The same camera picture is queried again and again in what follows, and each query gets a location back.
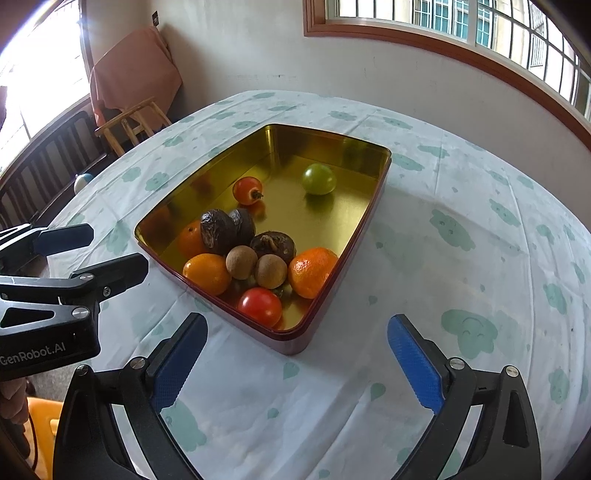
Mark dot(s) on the wooden window frame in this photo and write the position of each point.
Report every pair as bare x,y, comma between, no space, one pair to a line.
318,24

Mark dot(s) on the brown longan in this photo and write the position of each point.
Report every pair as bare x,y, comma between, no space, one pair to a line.
240,262
271,271

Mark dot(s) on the large dark water chestnut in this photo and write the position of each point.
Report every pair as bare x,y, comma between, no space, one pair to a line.
217,230

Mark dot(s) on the wooden stool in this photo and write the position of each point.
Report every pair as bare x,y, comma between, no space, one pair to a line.
133,123

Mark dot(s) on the orange cloth on chair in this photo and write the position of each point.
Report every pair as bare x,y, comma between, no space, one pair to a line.
138,67

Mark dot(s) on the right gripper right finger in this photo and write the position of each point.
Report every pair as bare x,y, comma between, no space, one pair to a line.
505,443

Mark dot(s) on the green tomato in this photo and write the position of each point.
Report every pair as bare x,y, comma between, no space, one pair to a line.
319,180

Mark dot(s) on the red tomato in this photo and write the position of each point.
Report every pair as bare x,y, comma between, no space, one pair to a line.
262,306
247,190

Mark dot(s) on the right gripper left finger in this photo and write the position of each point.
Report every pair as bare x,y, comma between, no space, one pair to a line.
89,444

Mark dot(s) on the smooth orange kumquat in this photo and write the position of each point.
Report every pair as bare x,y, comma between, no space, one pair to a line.
208,272

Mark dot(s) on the maroon gold toffee tin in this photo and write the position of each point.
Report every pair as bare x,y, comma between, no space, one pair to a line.
277,155

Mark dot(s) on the person left hand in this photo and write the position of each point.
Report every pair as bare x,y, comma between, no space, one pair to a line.
13,401

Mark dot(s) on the dark wooden bench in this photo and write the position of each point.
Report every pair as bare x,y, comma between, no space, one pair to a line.
39,182

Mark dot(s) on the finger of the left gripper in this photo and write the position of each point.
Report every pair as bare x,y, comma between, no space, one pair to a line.
24,243
29,297

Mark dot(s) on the dark water chestnut with sprout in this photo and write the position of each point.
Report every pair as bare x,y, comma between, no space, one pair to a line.
276,243

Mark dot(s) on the mandarin orange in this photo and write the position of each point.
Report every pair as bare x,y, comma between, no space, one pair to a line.
309,270
189,241

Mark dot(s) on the small dark water chestnut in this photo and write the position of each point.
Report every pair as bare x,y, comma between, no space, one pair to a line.
245,229

